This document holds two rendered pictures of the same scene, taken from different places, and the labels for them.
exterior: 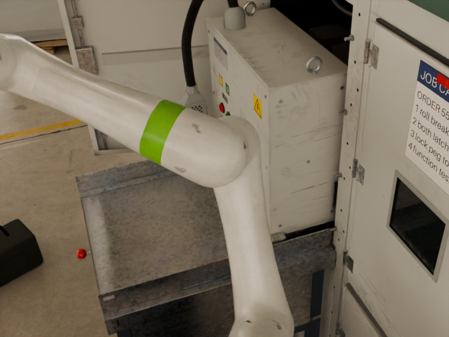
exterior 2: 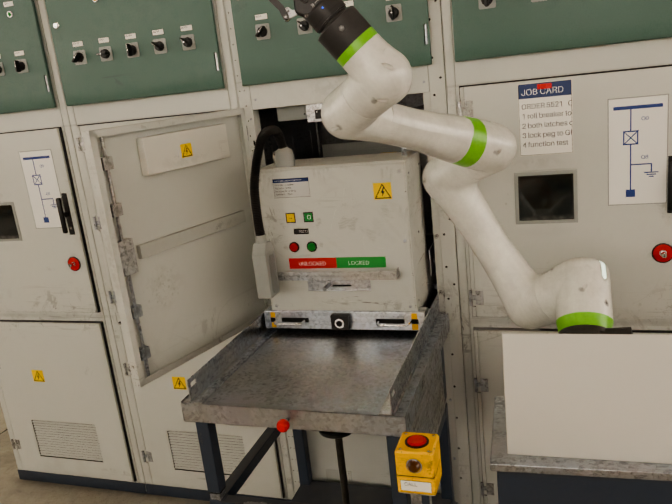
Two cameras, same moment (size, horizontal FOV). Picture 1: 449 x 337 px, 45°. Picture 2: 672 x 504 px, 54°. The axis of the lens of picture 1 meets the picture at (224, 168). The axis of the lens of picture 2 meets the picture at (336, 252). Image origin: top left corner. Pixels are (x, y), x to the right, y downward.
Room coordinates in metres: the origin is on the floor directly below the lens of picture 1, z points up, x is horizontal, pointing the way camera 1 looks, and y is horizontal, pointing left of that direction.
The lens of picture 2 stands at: (0.19, 1.56, 1.64)
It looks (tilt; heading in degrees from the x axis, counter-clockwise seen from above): 15 degrees down; 306
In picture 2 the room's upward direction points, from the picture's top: 6 degrees counter-clockwise
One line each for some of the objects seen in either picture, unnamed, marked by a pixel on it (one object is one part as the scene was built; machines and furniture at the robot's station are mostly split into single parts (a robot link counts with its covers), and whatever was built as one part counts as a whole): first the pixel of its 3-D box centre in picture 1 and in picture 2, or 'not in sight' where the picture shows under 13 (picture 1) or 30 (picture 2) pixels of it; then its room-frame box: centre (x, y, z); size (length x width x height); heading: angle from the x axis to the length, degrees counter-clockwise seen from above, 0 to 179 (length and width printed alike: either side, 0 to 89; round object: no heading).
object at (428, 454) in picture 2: not in sight; (418, 462); (0.80, 0.51, 0.85); 0.08 x 0.08 x 0.10; 16
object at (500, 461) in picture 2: not in sight; (583, 433); (0.58, 0.08, 0.74); 0.43 x 0.33 x 0.02; 19
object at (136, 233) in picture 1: (196, 222); (329, 361); (1.32, 0.11, 0.82); 0.68 x 0.62 x 0.06; 106
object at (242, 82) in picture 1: (236, 126); (333, 243); (1.36, -0.04, 1.15); 0.48 x 0.01 x 0.48; 16
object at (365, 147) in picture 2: not in sight; (389, 162); (1.59, -0.81, 1.28); 0.58 x 0.02 x 0.19; 16
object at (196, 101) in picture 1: (196, 115); (266, 268); (1.54, 0.08, 1.09); 0.08 x 0.05 x 0.17; 106
